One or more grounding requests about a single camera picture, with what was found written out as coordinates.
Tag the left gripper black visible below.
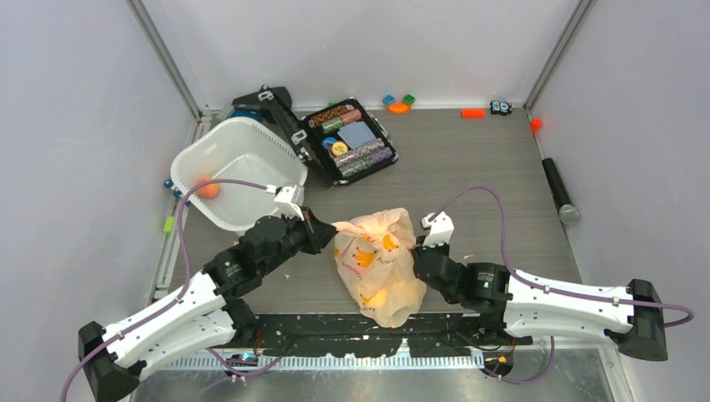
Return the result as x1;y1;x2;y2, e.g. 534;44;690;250
260;204;337;275

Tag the translucent plastic bag banana print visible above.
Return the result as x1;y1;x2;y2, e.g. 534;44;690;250
333;208;426;328

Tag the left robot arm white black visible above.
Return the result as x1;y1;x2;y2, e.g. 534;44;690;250
79;207;337;401

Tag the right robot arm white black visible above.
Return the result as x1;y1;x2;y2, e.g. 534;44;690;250
414;236;668;361

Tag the orange fake peach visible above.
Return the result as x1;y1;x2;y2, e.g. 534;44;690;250
195;177;220;199

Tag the black poker chip case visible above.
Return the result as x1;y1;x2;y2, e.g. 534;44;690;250
232;85;399;187

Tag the white plastic basin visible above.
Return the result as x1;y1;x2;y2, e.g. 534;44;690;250
170;117;307;234

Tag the blue toy cube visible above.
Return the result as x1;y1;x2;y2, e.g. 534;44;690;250
382;94;396;106

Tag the black microphone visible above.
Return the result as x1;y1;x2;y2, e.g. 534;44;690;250
542;157;580;225

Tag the green toy cube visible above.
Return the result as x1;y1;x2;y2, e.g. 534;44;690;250
402;94;415;106

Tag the orange block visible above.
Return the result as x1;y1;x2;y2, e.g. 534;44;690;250
460;108;486;119

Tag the green clip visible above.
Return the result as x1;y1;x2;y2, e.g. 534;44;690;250
162;216;175;235

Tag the small toy car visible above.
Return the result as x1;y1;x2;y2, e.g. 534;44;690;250
489;100;513;116

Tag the orange corner piece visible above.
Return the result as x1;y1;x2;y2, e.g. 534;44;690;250
529;118;543;134

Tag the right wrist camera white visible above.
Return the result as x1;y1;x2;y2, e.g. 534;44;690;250
420;212;455;248

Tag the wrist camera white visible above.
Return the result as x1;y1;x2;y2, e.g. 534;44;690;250
420;212;455;248
274;183;305;221

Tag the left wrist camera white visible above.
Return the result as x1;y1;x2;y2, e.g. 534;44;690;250
274;183;305;221

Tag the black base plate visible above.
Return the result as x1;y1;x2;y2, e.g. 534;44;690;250
224;312;533;358

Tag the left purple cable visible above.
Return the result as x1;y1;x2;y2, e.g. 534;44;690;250
59;178;279;402

